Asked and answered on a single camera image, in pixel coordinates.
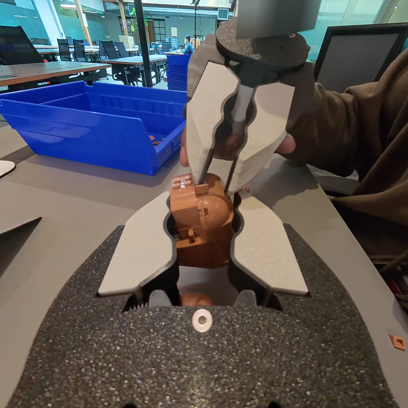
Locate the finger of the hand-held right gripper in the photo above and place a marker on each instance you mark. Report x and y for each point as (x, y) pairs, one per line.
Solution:
(271, 121)
(204, 111)

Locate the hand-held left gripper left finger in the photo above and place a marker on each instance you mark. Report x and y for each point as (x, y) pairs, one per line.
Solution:
(134, 251)

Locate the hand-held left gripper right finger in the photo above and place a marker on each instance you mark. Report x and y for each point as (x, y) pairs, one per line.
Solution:
(267, 251)

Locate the brown lego head model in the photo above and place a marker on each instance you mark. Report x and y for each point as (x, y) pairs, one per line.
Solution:
(207, 223)

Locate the blue plastic parts bin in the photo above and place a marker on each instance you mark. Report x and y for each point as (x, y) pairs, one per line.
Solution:
(79, 140)

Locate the person's right forearm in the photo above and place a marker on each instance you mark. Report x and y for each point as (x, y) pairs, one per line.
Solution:
(334, 127)

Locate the lego instruction booklet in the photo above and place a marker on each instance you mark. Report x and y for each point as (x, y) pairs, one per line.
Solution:
(12, 236)

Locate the small brown hollow lego piece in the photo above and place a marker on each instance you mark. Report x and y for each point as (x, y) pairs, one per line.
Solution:
(397, 342)

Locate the person's right hand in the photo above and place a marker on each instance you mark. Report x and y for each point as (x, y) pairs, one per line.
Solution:
(287, 145)

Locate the stack of blue bins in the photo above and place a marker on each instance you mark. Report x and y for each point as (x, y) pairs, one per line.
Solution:
(177, 73)

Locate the black framed monitor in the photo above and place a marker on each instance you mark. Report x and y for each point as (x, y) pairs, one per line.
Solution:
(357, 57)

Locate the black building column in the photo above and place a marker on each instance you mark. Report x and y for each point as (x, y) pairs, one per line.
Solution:
(143, 41)

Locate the row of black office chairs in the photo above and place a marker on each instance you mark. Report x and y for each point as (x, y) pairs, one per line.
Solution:
(108, 51)

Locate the person's brown jacket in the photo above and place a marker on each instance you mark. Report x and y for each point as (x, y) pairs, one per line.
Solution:
(382, 207)

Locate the long brown desk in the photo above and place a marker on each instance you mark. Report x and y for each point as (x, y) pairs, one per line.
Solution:
(47, 71)

